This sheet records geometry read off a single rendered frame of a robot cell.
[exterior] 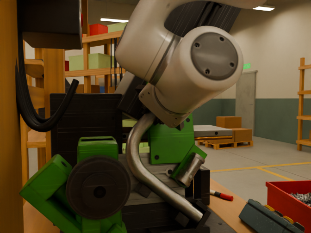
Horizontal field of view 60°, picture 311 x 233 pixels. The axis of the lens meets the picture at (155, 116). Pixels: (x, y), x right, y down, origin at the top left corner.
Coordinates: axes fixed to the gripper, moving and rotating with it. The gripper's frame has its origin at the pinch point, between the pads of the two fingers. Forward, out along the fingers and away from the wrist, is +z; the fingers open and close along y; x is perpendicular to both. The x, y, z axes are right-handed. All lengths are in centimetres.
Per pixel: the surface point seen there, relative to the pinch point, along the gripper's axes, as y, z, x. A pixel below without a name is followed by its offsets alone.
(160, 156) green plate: -8.3, 4.2, 5.7
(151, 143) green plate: -4.5, 4.2, 4.7
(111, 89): 59, 299, -80
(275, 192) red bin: -51, 27, -17
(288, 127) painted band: -316, 579, -425
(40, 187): 4.4, -23.0, 24.2
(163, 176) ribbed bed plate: -12.2, 6.3, 8.3
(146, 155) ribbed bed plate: -5.8, 6.3, 7.2
